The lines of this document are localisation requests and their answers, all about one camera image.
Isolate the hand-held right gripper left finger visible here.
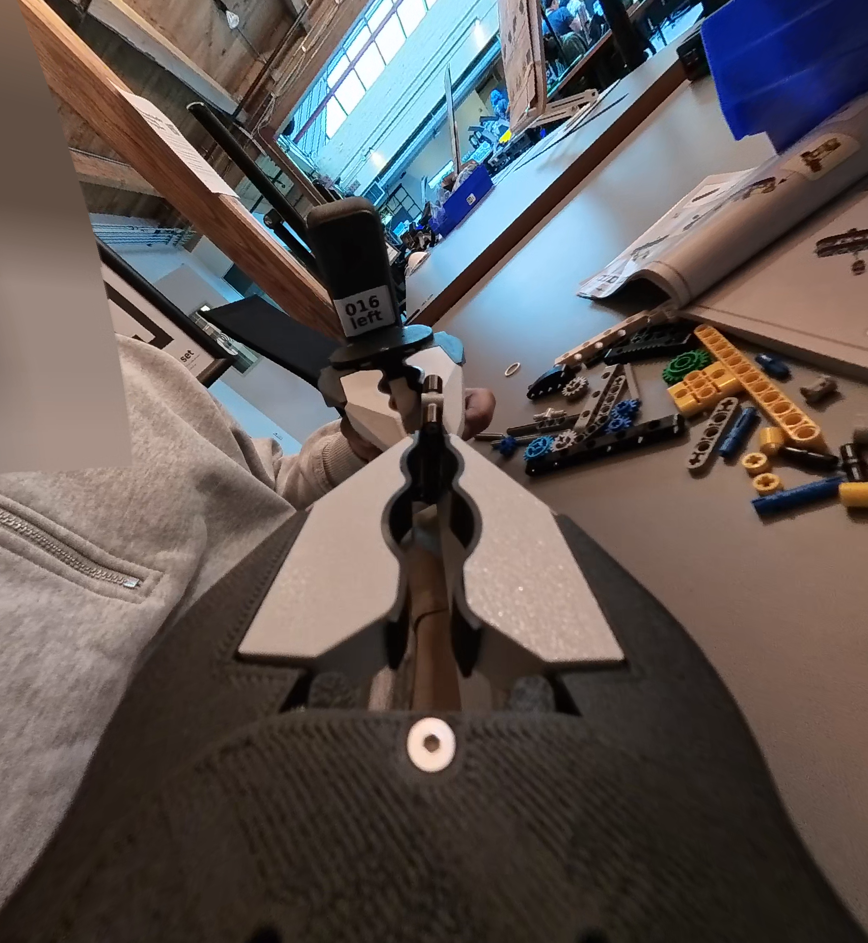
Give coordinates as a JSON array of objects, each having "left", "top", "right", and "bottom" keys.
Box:
[{"left": 237, "top": 435, "right": 414, "bottom": 670}]

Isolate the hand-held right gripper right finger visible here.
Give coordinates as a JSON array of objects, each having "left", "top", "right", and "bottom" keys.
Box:
[{"left": 440, "top": 433, "right": 625, "bottom": 677}]

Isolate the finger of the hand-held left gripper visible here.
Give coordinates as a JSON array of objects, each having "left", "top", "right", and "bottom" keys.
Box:
[
  {"left": 412, "top": 345, "right": 469, "bottom": 437},
  {"left": 318, "top": 367, "right": 410, "bottom": 452}
]

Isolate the black and yellow lego assembly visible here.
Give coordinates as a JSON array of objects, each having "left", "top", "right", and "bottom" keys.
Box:
[{"left": 413, "top": 374, "right": 450, "bottom": 517}]

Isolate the person's left forearm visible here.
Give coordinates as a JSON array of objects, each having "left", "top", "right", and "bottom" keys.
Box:
[{"left": 250, "top": 418, "right": 357, "bottom": 513}]

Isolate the thick grey lego beam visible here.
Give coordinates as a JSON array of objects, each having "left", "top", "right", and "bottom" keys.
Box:
[{"left": 572, "top": 363, "right": 630, "bottom": 443}]

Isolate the black lego beam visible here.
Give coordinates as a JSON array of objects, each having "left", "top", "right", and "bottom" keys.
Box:
[{"left": 524, "top": 414, "right": 687, "bottom": 476}]

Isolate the light grey lego beam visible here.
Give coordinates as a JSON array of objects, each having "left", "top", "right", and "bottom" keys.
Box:
[{"left": 555, "top": 309, "right": 674, "bottom": 369}]

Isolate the black lego gear rack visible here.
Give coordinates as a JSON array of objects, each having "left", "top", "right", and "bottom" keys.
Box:
[{"left": 603, "top": 324, "right": 694, "bottom": 363}]

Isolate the green lego gear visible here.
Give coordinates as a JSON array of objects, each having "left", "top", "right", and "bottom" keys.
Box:
[{"left": 661, "top": 350, "right": 713, "bottom": 386}]

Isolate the grey thin lego liftarm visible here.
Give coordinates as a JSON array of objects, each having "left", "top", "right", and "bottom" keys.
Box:
[{"left": 684, "top": 398, "right": 740, "bottom": 470}]

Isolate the yellow lego perforated block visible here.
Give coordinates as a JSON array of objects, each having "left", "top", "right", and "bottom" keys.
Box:
[{"left": 667, "top": 366, "right": 730, "bottom": 414}]

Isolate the long yellow lego beam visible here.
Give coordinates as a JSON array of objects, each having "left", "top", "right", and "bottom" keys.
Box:
[{"left": 694, "top": 324, "right": 827, "bottom": 452}]

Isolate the black lego pin connector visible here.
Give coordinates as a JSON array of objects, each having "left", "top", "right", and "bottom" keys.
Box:
[{"left": 780, "top": 444, "right": 841, "bottom": 472}]

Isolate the lego instruction booklet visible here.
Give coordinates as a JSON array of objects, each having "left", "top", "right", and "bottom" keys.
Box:
[{"left": 577, "top": 135, "right": 868, "bottom": 384}]

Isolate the person's left hand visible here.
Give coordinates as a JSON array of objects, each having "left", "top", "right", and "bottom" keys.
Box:
[{"left": 340, "top": 388, "right": 497, "bottom": 467}]

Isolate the black pipe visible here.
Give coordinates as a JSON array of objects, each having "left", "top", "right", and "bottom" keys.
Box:
[{"left": 187, "top": 103, "right": 317, "bottom": 259}]

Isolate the small blue storage bin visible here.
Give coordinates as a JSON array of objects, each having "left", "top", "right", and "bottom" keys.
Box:
[{"left": 440, "top": 164, "right": 495, "bottom": 237}]

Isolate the wooden beam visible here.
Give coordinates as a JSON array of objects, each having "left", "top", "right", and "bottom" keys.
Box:
[{"left": 22, "top": 0, "right": 347, "bottom": 340}]

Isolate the bright window row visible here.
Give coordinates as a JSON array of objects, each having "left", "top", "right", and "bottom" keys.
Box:
[{"left": 279, "top": 0, "right": 509, "bottom": 141}]

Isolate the white paper sign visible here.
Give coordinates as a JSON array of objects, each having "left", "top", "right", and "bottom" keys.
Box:
[{"left": 121, "top": 92, "right": 236, "bottom": 196}]

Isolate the black framed white board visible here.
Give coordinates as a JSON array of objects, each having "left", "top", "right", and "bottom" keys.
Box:
[{"left": 99, "top": 243, "right": 236, "bottom": 384}]

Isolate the person's grey hoodie torso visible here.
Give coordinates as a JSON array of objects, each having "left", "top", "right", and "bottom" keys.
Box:
[{"left": 0, "top": 332, "right": 317, "bottom": 943}]

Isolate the cardboard box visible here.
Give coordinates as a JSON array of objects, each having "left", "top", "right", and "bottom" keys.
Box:
[{"left": 499, "top": 0, "right": 553, "bottom": 130}]

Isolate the wooden rack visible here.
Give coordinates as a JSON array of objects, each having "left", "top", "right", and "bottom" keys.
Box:
[{"left": 530, "top": 88, "right": 600, "bottom": 130}]

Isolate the black device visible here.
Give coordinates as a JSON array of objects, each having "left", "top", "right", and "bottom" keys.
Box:
[{"left": 677, "top": 29, "right": 715, "bottom": 82}]

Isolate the blue plastic bin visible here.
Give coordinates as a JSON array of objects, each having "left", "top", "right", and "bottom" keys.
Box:
[{"left": 701, "top": 0, "right": 868, "bottom": 141}]

